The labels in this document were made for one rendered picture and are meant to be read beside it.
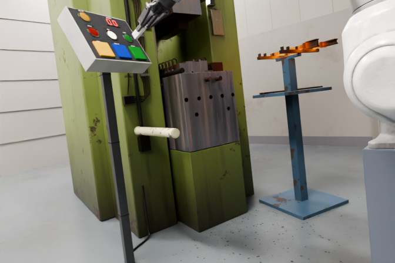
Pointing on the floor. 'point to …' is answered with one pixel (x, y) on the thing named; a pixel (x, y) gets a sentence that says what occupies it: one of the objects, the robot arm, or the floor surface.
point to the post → (117, 167)
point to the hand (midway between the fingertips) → (139, 31)
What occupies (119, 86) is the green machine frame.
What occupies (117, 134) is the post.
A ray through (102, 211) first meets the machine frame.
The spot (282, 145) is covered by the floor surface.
